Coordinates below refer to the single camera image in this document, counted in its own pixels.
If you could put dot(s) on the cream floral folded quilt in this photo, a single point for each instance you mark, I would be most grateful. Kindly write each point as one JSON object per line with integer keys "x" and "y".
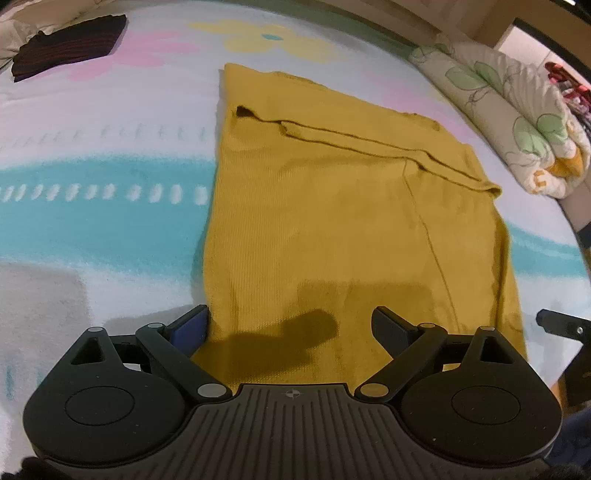
{"x": 522, "y": 115}

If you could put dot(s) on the dark folded garment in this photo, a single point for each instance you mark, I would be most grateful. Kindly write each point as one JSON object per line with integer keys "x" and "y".
{"x": 83, "y": 41}

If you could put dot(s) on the floral pastel bed sheet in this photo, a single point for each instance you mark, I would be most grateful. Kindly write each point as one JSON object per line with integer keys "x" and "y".
{"x": 107, "y": 172}

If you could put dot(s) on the mustard yellow knit garment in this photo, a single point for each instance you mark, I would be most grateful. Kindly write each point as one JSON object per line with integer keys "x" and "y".
{"x": 326, "y": 207}

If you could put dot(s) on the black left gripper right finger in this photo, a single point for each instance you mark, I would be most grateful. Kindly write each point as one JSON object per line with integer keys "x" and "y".
{"x": 463, "y": 397}

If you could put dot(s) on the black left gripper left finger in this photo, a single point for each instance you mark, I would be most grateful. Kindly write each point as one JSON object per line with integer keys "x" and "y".
{"x": 122, "y": 397}

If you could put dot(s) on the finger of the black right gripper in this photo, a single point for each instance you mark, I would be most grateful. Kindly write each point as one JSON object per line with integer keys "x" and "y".
{"x": 563, "y": 325}

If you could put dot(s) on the wooden bed frame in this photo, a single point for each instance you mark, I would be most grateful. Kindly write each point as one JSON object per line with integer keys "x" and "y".
{"x": 487, "y": 22}

